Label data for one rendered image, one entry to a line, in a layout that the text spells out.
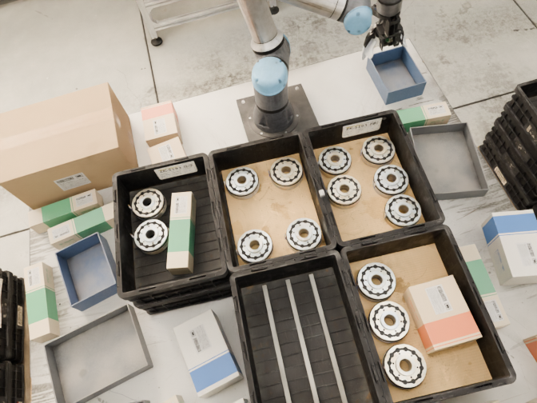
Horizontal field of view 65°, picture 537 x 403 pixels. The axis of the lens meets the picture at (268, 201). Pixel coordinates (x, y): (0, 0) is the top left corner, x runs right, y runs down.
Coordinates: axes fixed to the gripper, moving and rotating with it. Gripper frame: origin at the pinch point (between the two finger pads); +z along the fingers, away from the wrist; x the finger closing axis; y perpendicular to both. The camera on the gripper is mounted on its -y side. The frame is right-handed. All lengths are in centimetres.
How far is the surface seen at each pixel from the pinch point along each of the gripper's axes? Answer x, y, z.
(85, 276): -118, 47, 6
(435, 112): 11.6, 22.6, 12.4
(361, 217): -28, 57, 2
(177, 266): -82, 59, -9
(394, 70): 7.8, -4.8, 17.8
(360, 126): -18.5, 29.9, -4.2
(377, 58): 2.5, -9.7, 13.7
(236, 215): -64, 46, -1
